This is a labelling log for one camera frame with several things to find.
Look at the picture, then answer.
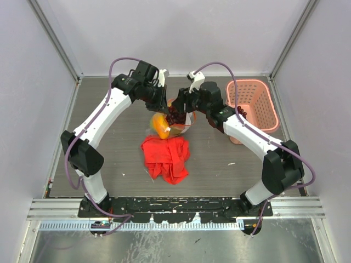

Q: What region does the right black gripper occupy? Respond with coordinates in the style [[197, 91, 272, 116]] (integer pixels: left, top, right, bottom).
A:
[[171, 83, 210, 115]]

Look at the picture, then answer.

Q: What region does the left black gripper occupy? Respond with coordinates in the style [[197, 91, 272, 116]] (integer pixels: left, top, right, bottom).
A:
[[141, 83, 169, 115]]

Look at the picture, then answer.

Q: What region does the dark purple grapes toy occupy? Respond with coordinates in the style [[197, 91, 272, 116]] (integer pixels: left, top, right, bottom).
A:
[[166, 106, 186, 126]]

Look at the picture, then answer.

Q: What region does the clear zip bag orange zipper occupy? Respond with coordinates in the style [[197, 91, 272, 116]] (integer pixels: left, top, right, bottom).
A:
[[150, 99, 196, 140]]

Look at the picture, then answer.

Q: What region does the orange mango toy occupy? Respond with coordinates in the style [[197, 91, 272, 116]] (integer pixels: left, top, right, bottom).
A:
[[151, 113, 171, 140]]

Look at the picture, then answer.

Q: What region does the pink plastic basket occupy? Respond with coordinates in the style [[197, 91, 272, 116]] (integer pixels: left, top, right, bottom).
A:
[[225, 79, 280, 134]]

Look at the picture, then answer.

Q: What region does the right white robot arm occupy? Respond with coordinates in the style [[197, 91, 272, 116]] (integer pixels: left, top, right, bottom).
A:
[[172, 82, 304, 216]]

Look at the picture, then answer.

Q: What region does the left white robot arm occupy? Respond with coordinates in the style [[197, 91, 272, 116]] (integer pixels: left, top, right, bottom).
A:
[[61, 60, 169, 218]]

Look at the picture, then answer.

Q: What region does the red crumpled cloth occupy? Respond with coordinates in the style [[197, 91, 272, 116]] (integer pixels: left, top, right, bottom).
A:
[[140, 135, 190, 185]]

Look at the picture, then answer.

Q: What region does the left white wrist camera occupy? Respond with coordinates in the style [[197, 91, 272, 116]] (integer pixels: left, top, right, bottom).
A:
[[157, 69, 169, 87]]

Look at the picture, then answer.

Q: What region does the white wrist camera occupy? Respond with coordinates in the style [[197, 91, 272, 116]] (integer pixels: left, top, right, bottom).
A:
[[157, 69, 169, 87], [187, 71, 205, 93]]

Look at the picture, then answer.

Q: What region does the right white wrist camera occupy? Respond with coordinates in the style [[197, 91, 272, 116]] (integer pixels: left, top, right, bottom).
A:
[[187, 71, 205, 93]]

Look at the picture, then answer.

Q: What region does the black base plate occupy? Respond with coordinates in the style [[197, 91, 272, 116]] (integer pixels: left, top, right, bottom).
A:
[[78, 196, 274, 223]]

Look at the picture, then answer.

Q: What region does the slotted cable duct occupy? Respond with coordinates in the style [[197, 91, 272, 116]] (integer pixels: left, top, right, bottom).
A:
[[38, 220, 244, 231]]

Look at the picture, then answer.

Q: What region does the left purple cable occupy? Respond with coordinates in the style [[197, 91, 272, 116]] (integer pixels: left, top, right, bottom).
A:
[[64, 57, 142, 236]]

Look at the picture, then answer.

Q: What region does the purple cable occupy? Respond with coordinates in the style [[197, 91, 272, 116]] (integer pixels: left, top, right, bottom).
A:
[[188, 62, 316, 238], [64, 57, 142, 236]]

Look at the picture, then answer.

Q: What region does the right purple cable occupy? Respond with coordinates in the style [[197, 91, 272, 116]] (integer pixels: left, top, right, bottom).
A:
[[188, 62, 316, 238]]

